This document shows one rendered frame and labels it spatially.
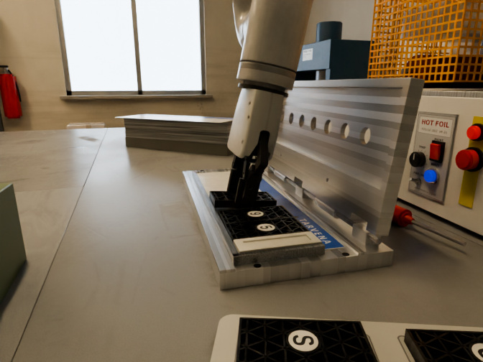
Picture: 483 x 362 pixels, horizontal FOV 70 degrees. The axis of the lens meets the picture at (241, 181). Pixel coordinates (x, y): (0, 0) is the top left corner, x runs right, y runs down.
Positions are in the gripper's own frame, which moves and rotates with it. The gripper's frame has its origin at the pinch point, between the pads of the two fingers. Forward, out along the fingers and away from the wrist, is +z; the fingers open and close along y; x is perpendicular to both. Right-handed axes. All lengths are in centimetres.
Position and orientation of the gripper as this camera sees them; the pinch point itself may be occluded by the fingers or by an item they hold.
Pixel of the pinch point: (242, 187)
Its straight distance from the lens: 54.4
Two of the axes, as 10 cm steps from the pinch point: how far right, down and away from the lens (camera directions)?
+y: 2.4, 2.6, -9.3
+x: 9.5, 1.4, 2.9
